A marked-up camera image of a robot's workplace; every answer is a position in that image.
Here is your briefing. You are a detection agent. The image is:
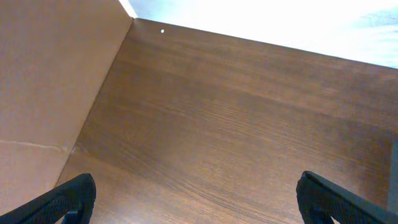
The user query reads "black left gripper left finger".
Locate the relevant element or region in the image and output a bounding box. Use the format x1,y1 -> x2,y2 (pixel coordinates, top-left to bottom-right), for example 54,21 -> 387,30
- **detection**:
1,173 -> 96,224

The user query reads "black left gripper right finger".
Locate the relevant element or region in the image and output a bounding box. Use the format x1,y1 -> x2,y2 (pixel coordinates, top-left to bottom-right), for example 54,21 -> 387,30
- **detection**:
296,170 -> 397,224

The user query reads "grey plastic basket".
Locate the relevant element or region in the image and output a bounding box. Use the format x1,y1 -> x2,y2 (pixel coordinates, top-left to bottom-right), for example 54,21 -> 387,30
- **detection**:
387,141 -> 398,214

